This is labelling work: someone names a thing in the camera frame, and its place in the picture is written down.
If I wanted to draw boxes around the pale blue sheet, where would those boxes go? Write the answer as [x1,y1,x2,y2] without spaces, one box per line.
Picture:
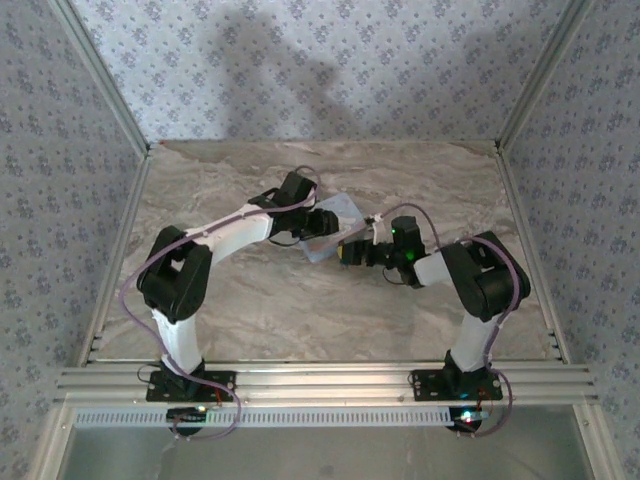
[299,192,365,265]

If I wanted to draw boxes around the aluminium mounting rail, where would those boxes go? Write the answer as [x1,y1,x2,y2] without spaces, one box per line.
[54,363,599,407]

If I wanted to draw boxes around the aluminium table side rail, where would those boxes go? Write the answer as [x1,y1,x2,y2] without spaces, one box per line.
[497,149,571,365]
[77,153,154,369]

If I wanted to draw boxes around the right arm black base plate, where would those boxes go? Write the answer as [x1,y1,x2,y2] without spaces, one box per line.
[410,368,504,404]

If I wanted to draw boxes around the white slotted cable duct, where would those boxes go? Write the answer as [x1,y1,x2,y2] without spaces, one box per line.
[73,405,484,430]

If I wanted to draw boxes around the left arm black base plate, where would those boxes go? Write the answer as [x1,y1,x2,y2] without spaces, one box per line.
[145,368,237,404]

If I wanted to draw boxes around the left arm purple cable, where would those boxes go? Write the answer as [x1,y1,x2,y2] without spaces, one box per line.
[121,165,322,442]

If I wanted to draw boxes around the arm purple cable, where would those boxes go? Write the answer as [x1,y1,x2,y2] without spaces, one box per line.
[377,202,521,440]
[121,165,322,442]

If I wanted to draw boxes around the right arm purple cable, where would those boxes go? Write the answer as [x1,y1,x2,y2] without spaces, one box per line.
[377,202,521,440]

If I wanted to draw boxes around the aluminium frame post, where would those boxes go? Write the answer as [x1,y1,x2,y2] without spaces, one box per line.
[493,0,596,157]
[49,0,154,159]

